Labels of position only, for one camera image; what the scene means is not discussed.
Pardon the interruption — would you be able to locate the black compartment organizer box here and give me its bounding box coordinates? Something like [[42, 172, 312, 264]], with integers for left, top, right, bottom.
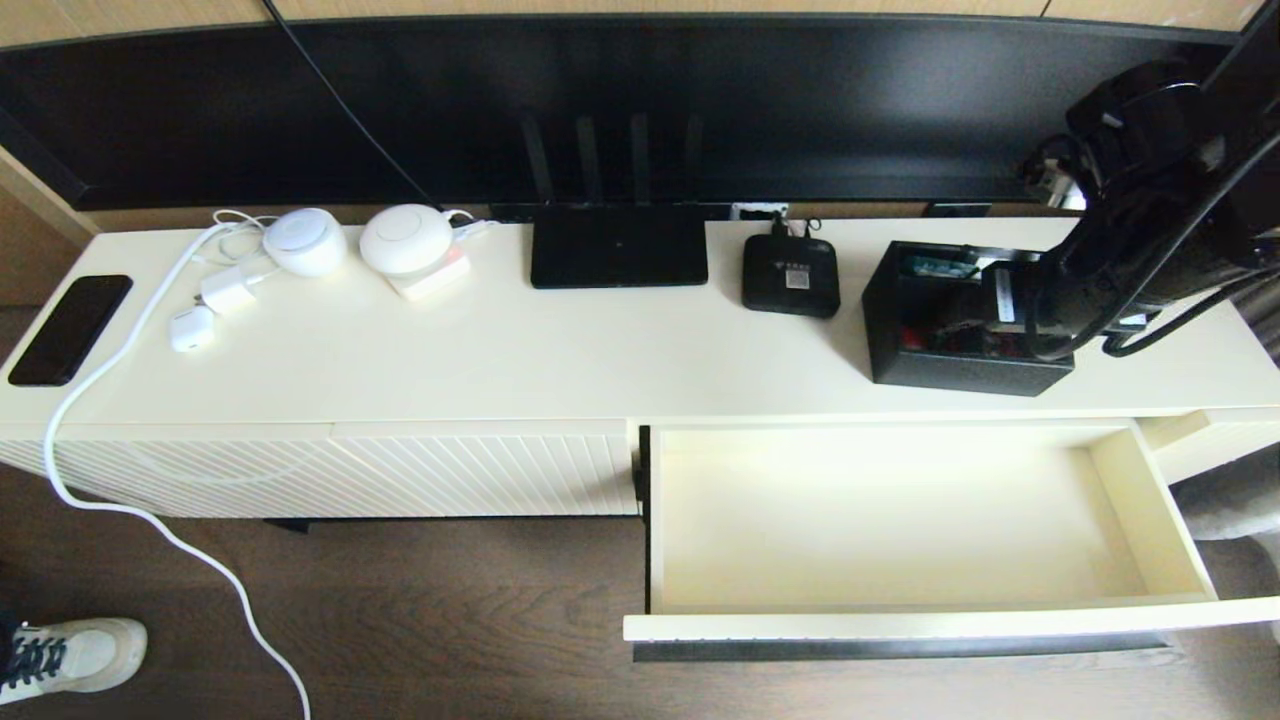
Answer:
[[861, 240, 1076, 398]]

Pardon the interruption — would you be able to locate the cream ribbed drawer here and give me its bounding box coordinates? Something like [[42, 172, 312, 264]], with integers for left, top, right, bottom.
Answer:
[[624, 418, 1280, 663]]

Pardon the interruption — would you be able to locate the cream tv cabinet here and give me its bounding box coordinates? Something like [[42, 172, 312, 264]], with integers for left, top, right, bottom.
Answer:
[[0, 216, 1280, 523]]

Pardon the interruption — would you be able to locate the grey curtain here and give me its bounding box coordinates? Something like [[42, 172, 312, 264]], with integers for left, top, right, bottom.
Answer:
[[1240, 300, 1280, 366]]

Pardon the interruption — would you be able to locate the black set-top box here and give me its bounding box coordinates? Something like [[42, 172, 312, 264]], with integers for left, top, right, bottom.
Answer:
[[742, 235, 841, 319]]

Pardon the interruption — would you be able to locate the grey fluffy rug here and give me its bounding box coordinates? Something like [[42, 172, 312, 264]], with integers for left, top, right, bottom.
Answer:
[[1170, 450, 1280, 641]]

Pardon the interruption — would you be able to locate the large black television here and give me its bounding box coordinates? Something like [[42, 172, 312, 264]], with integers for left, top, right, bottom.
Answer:
[[0, 14, 1241, 211]]

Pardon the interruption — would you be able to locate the black router with antennas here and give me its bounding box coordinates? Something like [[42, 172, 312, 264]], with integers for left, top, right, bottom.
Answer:
[[520, 113, 710, 291]]

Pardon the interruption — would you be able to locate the cream ribbed cabinet door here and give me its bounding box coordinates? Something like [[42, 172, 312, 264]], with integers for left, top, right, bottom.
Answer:
[[333, 420, 641, 519]]

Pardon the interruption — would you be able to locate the white pink power strip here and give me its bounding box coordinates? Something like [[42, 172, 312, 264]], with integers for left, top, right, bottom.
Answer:
[[385, 249, 473, 303]]

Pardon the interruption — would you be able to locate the white round dome device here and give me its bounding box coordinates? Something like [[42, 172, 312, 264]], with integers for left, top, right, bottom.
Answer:
[[263, 208, 349, 279], [359, 204, 456, 277]]

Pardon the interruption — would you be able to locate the white flat charger adapter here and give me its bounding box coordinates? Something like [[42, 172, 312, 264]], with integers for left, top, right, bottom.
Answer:
[[199, 266, 275, 316]]

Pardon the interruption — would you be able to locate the small white cube charger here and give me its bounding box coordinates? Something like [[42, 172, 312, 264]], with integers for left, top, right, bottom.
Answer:
[[169, 305, 217, 354]]

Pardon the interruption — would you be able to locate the black smartphone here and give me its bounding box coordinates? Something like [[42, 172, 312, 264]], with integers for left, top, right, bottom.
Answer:
[[7, 275, 134, 388]]

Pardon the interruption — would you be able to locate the white sneaker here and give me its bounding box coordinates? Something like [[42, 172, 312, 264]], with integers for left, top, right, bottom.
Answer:
[[0, 619, 149, 698]]

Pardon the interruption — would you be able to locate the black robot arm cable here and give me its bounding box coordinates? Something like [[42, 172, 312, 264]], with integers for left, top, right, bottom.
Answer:
[[1100, 265, 1280, 359]]

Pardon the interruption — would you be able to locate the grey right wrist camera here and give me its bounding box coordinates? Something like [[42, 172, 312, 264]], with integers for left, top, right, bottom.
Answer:
[[1020, 150, 1089, 213]]

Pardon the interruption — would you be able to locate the black wall shelf unit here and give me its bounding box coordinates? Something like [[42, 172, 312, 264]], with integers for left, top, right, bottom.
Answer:
[[1200, 0, 1280, 101]]

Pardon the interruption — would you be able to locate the white plug with cable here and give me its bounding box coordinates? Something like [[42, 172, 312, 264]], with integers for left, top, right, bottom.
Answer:
[[445, 209, 498, 245]]

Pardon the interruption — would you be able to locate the thin white charger cable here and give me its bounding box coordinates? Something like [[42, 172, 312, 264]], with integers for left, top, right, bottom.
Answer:
[[195, 209, 283, 290]]

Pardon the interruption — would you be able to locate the thin black hanging cable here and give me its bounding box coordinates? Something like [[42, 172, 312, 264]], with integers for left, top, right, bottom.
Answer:
[[262, 0, 441, 209]]

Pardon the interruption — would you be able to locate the thick white power cable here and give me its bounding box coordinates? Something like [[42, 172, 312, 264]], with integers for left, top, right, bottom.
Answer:
[[43, 221, 313, 720]]

